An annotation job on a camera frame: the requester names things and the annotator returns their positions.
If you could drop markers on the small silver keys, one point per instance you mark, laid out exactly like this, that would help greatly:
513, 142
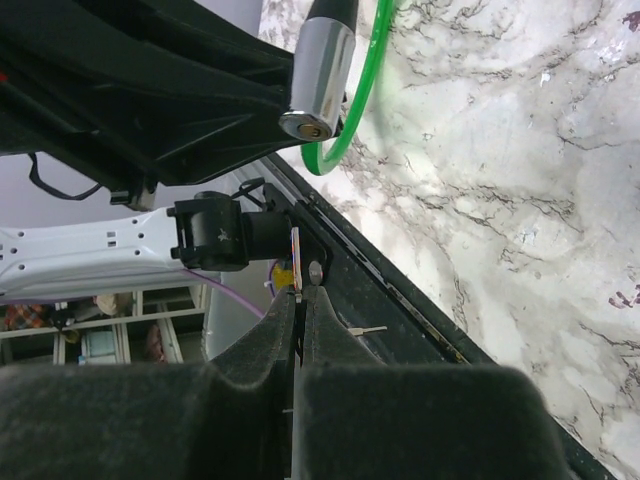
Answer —
296, 263

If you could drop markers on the black metal base rail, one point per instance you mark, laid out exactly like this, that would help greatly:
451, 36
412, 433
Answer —
365, 287

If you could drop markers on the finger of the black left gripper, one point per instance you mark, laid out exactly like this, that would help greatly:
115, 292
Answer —
122, 91

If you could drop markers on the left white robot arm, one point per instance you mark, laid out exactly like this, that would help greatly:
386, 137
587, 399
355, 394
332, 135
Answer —
210, 232

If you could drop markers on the green cable lock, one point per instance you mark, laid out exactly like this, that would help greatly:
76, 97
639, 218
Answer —
321, 65

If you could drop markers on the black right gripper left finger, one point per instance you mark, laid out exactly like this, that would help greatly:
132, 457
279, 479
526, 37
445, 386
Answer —
222, 419

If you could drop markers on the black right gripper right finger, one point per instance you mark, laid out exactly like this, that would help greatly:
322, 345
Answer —
362, 419

